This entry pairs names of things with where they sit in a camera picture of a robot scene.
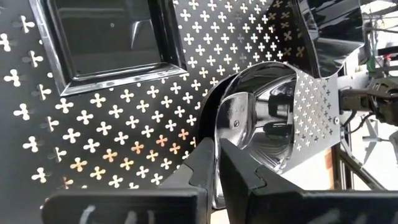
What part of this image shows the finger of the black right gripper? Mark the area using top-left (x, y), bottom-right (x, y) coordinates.
top-left (340, 88), bottom-right (373, 112)

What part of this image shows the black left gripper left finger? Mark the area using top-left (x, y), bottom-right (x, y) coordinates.
top-left (158, 138), bottom-right (216, 197)

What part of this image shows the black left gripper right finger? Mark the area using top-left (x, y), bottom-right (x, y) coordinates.
top-left (219, 138), bottom-right (305, 224)

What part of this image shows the black wavy square mini plate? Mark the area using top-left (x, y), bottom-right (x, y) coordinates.
top-left (290, 0), bottom-right (365, 78)

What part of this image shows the black rounded mini plate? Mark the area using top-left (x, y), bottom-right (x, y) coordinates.
top-left (214, 61), bottom-right (298, 210)

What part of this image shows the black perforated metal rack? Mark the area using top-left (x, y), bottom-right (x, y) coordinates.
top-left (0, 0), bottom-right (342, 209)

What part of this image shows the black metal table frame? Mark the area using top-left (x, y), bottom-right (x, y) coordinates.
top-left (331, 141), bottom-right (388, 191)

